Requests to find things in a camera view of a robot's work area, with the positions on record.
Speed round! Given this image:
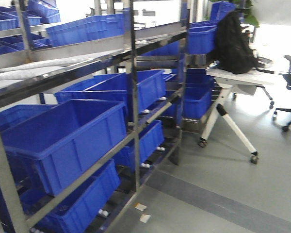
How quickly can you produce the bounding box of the blue bin middle shelf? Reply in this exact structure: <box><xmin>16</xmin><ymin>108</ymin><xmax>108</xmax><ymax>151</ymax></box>
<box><xmin>54</xmin><ymin>69</ymin><xmax>166</xmax><ymax>114</ymax></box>

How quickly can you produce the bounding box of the blue bin shelf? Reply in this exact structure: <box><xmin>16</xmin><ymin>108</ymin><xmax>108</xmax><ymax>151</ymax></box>
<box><xmin>46</xmin><ymin>14</ymin><xmax>124</xmax><ymax>47</ymax></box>
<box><xmin>19</xmin><ymin>159</ymin><xmax>121</xmax><ymax>233</ymax></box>
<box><xmin>54</xmin><ymin>69</ymin><xmax>166</xmax><ymax>114</ymax></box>

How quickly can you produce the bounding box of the blue bin top shelf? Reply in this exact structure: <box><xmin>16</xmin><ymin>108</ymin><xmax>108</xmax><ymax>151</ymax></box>
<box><xmin>46</xmin><ymin>14</ymin><xmax>124</xmax><ymax>47</ymax></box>

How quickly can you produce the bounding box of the large blue bin front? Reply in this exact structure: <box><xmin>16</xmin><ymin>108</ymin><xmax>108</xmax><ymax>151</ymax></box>
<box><xmin>1</xmin><ymin>100</ymin><xmax>127</xmax><ymax>196</ymax></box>

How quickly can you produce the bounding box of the blue bin lower shelf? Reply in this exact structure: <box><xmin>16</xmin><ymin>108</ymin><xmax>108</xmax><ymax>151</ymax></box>
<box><xmin>19</xmin><ymin>159</ymin><xmax>121</xmax><ymax>233</ymax></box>

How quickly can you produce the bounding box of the steel flow rack shelving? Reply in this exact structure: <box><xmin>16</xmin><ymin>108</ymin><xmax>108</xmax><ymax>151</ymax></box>
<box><xmin>0</xmin><ymin>0</ymin><xmax>191</xmax><ymax>233</ymax></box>

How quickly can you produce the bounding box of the white folding desk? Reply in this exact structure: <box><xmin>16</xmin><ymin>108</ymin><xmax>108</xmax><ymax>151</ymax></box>
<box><xmin>198</xmin><ymin>68</ymin><xmax>275</xmax><ymax>165</ymax></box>

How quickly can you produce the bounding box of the black backpack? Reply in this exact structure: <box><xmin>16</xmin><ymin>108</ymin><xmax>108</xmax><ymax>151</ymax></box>
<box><xmin>213</xmin><ymin>11</ymin><xmax>275</xmax><ymax>75</ymax></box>

